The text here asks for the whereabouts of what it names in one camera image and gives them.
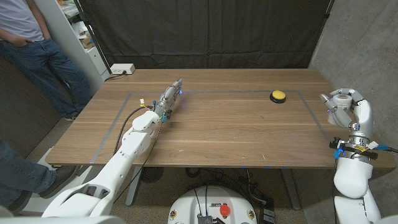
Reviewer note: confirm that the grey table leg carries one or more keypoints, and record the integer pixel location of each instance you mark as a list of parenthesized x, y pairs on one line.
[(290, 186), (133, 186)]

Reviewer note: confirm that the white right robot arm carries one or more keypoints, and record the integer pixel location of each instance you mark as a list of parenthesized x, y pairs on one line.
[(353, 177)]

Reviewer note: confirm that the person grey shirt jeans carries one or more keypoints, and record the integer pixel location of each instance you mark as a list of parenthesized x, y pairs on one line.
[(40, 62)]

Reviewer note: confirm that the person jeans dark shoes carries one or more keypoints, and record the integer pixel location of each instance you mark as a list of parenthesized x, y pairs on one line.
[(18, 174)]

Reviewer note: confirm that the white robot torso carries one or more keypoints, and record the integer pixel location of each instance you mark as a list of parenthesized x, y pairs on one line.
[(186, 208)]

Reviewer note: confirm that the yellow button black base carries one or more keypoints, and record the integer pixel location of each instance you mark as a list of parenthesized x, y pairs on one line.
[(278, 95)]

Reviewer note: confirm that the backdrop stand pole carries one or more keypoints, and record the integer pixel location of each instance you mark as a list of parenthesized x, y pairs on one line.
[(93, 37), (329, 7)]

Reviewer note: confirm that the red emergency stop button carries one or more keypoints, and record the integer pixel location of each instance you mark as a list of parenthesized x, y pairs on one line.
[(225, 210)]

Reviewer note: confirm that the brown cardboard box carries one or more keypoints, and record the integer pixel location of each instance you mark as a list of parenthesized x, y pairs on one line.
[(87, 41)]

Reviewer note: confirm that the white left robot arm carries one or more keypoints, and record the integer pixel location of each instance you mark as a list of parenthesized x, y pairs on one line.
[(124, 158)]

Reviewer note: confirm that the white power strip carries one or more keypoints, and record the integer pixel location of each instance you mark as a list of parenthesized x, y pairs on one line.
[(122, 68)]

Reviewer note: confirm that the black power brick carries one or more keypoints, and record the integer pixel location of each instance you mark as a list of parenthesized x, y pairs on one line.
[(267, 214)]

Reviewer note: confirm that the white tape roll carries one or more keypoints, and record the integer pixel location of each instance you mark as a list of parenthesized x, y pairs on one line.
[(343, 101)]

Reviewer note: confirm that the black backdrop curtain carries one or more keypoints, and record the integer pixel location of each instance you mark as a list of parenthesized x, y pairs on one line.
[(202, 31)]

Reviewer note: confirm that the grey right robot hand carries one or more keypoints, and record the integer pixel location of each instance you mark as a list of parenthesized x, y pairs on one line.
[(363, 118)]

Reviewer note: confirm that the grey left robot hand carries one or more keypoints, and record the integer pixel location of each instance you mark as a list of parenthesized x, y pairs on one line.
[(167, 98)]

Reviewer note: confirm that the black round fan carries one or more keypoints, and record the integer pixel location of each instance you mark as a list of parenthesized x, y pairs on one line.
[(152, 174)]

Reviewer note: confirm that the white shelf cabinet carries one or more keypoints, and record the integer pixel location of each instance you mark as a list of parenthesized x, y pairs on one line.
[(66, 34)]

